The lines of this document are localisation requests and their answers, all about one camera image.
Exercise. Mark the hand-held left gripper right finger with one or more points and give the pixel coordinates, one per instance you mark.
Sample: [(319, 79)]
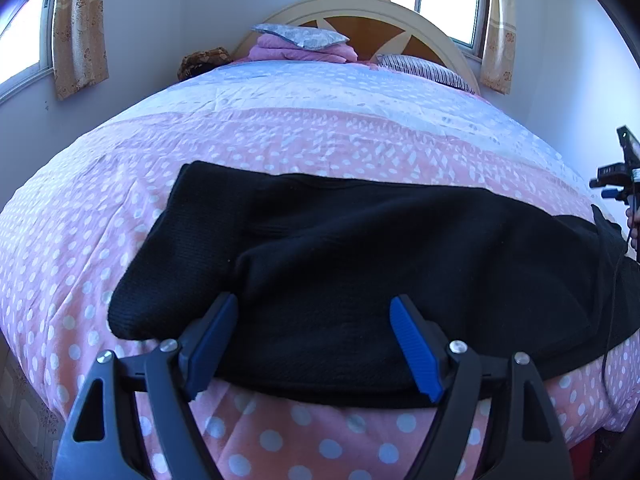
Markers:
[(416, 347)]

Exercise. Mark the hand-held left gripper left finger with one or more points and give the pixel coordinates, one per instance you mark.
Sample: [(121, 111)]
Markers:
[(212, 342)]

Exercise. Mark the black knitted sweater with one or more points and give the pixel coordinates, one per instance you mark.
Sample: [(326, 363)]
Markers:
[(350, 270)]

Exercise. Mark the person's right hand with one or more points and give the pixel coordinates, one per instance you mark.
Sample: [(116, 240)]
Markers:
[(634, 230)]

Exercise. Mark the striped pillow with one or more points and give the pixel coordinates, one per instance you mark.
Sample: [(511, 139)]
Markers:
[(425, 70)]

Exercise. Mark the pink polka dot blanket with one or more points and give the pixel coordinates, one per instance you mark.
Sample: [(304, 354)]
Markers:
[(280, 125)]

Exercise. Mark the window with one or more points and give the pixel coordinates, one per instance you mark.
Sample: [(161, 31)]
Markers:
[(450, 0), (22, 35)]

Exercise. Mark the cream wooden headboard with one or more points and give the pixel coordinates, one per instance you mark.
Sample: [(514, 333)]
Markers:
[(380, 25)]

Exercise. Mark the brown patterned cushion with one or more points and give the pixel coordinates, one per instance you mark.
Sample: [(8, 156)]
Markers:
[(202, 60)]

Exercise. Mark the folded pink blanket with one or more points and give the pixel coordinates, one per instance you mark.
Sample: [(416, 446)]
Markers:
[(305, 53)]

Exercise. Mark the grey patterned pillow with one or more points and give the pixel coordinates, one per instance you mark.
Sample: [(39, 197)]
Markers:
[(300, 36)]

